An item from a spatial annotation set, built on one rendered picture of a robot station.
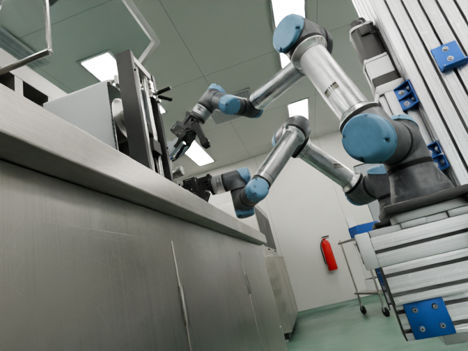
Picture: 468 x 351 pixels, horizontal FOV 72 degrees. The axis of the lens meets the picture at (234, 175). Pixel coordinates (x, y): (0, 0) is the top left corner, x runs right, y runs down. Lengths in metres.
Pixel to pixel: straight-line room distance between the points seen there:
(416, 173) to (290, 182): 4.96
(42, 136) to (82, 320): 0.15
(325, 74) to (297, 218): 4.86
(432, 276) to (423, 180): 0.23
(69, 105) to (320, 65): 0.79
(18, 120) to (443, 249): 0.86
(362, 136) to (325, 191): 4.97
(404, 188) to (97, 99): 0.94
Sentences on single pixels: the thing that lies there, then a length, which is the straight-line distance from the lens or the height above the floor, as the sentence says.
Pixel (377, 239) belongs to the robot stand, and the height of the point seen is 0.75.
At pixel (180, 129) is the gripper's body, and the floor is 1.36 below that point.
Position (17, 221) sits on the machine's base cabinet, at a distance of 0.29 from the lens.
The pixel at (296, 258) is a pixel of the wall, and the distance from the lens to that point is 5.67.
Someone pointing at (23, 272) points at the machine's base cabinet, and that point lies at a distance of 0.28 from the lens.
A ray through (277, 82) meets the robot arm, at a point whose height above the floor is 1.38.
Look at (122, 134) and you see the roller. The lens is 1.14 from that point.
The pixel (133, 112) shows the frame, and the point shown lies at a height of 1.23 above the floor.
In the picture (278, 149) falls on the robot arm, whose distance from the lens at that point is 1.23.
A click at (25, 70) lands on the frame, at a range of 1.46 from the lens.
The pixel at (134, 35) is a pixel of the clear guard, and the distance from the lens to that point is 1.80.
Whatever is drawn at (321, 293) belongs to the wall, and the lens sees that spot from 5.68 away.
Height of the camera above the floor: 0.73
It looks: 18 degrees up
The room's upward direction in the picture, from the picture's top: 14 degrees counter-clockwise
